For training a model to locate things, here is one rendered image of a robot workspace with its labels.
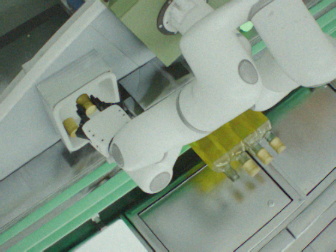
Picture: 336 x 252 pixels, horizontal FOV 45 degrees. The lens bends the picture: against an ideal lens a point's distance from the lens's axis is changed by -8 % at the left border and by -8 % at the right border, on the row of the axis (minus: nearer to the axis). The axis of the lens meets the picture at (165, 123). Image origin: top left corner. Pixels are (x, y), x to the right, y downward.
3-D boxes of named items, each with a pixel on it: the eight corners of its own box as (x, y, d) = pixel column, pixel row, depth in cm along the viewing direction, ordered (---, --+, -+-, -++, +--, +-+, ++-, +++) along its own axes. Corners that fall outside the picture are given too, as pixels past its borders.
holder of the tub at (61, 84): (59, 139, 122) (72, 159, 119) (35, 84, 98) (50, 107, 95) (106, 107, 128) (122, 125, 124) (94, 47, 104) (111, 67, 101)
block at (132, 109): (123, 120, 125) (137, 137, 123) (119, 102, 117) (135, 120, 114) (132, 113, 126) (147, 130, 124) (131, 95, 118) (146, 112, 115)
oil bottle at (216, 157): (171, 126, 134) (218, 177, 126) (171, 117, 129) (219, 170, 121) (186, 117, 136) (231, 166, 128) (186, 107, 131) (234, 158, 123)
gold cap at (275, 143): (267, 146, 130) (277, 156, 128) (269, 141, 127) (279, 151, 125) (275, 139, 131) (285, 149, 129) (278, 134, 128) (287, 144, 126)
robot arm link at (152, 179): (152, 143, 77) (194, 128, 82) (119, 111, 83) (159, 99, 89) (144, 202, 86) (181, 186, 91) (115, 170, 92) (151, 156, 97)
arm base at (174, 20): (146, 17, 93) (192, 61, 87) (184, -25, 90) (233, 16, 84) (177, 35, 107) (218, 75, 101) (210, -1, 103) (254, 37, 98)
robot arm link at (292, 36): (295, 13, 72) (330, -25, 58) (335, 79, 71) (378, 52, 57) (234, 41, 70) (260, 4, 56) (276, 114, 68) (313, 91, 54)
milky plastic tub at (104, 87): (54, 132, 117) (71, 154, 114) (35, 86, 98) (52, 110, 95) (105, 98, 123) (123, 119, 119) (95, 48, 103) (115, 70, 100)
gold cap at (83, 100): (74, 98, 103) (84, 110, 101) (86, 90, 104) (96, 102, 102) (77, 106, 106) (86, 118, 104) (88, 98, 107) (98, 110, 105)
